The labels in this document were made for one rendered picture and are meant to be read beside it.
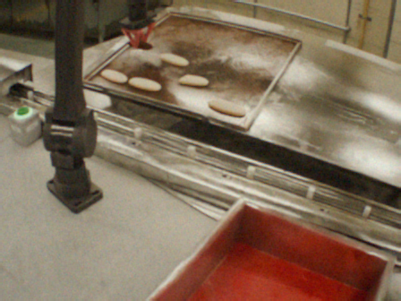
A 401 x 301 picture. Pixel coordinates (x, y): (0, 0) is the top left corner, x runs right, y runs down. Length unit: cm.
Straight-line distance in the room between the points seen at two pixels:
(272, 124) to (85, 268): 55
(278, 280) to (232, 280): 8
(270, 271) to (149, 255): 22
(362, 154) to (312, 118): 17
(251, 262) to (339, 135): 41
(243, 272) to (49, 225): 39
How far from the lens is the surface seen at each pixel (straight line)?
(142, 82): 113
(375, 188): 102
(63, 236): 81
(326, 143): 98
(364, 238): 81
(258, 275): 74
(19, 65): 135
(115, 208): 86
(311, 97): 112
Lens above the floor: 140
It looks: 35 degrees down
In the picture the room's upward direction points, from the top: 4 degrees clockwise
